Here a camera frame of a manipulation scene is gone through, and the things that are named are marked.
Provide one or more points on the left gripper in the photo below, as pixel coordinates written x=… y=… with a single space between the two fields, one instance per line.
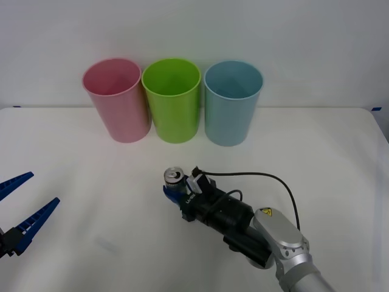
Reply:
x=2 y=243

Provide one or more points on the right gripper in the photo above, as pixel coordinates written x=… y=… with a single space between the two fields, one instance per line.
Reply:
x=194 y=208

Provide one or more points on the silver drink can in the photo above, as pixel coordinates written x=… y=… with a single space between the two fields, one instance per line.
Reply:
x=174 y=179

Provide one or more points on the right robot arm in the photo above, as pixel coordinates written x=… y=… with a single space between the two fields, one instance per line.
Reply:
x=273 y=231

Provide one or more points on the green plastic bin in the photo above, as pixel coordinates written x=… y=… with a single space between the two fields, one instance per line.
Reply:
x=174 y=118

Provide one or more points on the pale blue plastic bin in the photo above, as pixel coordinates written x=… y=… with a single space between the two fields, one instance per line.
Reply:
x=228 y=121

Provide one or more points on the pink plastic bin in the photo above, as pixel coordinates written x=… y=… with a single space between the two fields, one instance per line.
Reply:
x=124 y=118

